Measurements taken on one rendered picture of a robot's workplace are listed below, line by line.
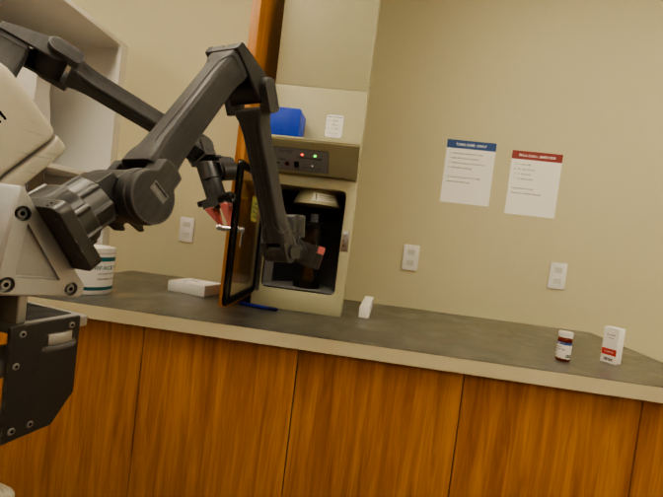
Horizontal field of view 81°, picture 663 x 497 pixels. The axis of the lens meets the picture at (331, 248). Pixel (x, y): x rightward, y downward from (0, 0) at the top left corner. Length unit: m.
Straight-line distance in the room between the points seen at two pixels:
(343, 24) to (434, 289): 1.11
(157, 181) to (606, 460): 1.24
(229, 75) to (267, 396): 0.82
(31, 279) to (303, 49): 1.18
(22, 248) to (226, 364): 0.76
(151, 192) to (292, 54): 1.00
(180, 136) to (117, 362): 0.82
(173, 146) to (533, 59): 1.68
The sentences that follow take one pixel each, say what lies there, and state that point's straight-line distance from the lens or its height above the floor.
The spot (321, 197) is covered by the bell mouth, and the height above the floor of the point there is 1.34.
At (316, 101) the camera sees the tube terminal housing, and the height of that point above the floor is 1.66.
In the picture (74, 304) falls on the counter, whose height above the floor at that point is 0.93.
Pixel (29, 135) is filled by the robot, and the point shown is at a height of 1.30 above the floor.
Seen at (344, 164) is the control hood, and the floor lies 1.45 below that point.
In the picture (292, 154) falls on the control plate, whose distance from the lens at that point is 1.30.
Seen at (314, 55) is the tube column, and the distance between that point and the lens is 1.48.
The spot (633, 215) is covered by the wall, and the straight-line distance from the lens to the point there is 2.09.
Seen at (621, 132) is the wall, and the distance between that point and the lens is 2.11.
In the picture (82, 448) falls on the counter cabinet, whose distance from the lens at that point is 1.47.
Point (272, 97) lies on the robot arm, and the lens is 0.87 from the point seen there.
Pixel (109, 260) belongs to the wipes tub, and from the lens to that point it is 1.43.
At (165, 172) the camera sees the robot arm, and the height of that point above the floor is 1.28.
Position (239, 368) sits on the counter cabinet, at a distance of 1.17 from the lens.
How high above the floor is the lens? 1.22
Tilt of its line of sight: 2 degrees down
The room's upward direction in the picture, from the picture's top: 7 degrees clockwise
